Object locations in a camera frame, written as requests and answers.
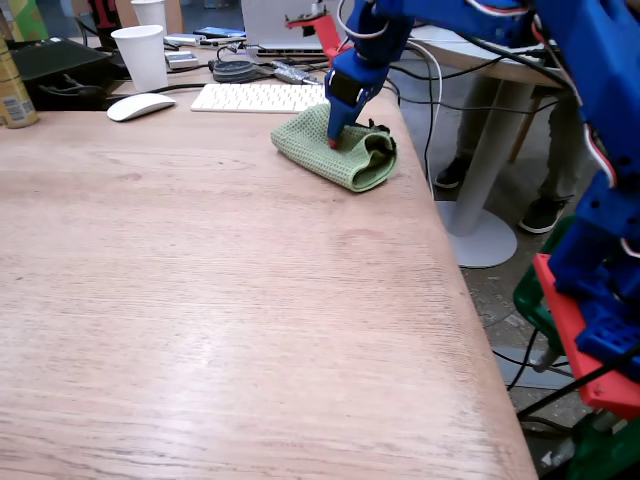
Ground silver power bank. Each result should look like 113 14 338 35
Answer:
163 32 207 48

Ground red wrist camera mount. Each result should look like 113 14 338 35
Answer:
284 2 354 65

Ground silver laptop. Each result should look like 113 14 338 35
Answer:
240 0 352 56

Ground large white paper cup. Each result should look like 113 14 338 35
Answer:
110 24 170 93

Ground wooden chair leg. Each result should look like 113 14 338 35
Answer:
506 93 544 164

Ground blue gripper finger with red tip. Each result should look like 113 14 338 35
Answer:
325 98 348 150
341 93 373 144

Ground black shoe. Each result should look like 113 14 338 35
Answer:
433 155 472 191

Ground white round pedestal table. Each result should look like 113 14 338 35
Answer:
405 24 567 270

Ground green yellow carton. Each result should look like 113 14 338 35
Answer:
0 0 51 43

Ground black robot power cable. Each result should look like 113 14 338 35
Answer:
505 327 640 422

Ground white hanging cable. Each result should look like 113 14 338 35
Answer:
404 41 445 197

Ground blue smartphone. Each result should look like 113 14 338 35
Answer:
193 26 248 40

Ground black round disc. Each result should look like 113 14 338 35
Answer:
208 59 263 85

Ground red robot base plate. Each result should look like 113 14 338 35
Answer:
532 252 640 422

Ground white computer mouse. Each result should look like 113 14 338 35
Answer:
105 92 178 123

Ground black desk cable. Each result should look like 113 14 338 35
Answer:
103 82 209 101

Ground dark shoe light sole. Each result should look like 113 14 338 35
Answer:
517 196 572 236

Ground blue gripper body black motor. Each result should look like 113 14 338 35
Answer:
323 45 402 110

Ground black item red letter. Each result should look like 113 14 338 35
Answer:
86 0 123 51

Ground black hanging cable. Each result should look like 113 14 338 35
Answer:
387 77 437 197

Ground green clamp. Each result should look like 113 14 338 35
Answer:
542 412 640 480
513 214 576 352

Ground silver foil wrapped object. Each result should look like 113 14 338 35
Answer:
271 60 325 87

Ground yellow drink can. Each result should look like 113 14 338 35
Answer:
0 37 40 130

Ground small white paper cup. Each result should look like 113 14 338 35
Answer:
130 0 168 36

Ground white keyboard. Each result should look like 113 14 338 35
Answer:
189 82 332 115

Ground grey trouser legs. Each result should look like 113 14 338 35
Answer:
452 74 587 202

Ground small white box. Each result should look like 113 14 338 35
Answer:
164 49 201 70

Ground green waffle cloth black trim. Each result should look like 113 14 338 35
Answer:
270 101 399 194

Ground black box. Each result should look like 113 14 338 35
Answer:
8 38 127 112

